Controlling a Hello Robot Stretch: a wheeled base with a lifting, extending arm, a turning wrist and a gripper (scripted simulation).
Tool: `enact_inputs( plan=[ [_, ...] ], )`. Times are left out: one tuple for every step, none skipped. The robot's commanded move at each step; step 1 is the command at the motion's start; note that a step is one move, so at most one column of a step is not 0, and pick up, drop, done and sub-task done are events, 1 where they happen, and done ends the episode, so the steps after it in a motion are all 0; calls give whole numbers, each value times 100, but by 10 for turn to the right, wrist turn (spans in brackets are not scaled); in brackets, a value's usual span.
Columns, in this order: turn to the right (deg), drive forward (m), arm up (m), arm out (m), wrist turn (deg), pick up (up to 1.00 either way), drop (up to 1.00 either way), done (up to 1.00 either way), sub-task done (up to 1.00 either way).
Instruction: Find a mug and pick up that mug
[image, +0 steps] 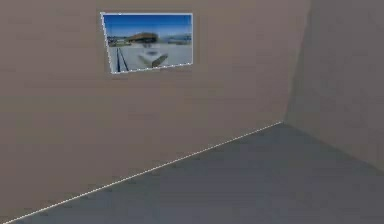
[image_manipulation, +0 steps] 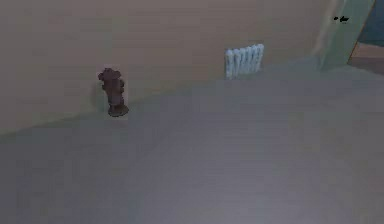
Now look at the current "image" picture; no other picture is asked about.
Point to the white framed landscape picture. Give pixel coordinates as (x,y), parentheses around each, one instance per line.
(150,40)

